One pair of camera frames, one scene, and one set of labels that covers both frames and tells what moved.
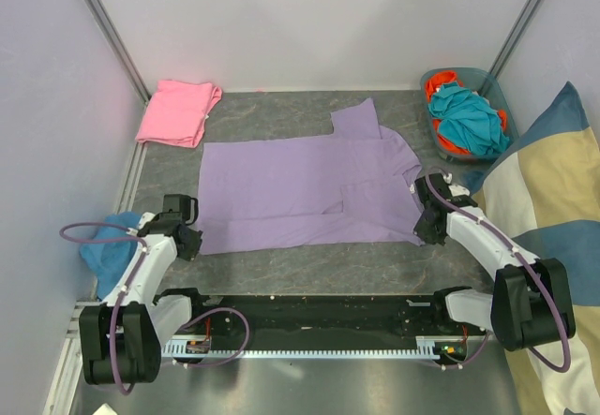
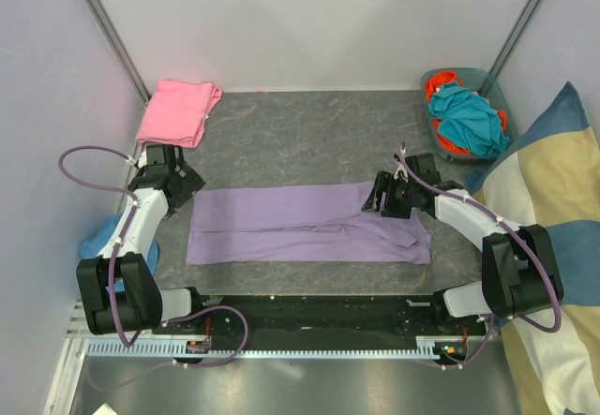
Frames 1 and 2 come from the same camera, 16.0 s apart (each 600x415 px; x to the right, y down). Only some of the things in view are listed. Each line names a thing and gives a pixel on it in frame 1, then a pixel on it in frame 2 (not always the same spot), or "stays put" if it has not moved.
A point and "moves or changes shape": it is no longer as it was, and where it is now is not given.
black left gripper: [195, 243] → [190, 183]
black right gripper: [426, 235] → [384, 182]
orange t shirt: [433, 83] stays put
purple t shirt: [355, 186] moves or changes shape
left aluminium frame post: [98, 19] stays put
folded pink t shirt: [178, 112] stays put
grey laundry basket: [486, 83] stays put
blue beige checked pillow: [541, 190] stays put
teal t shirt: [468, 120] stays put
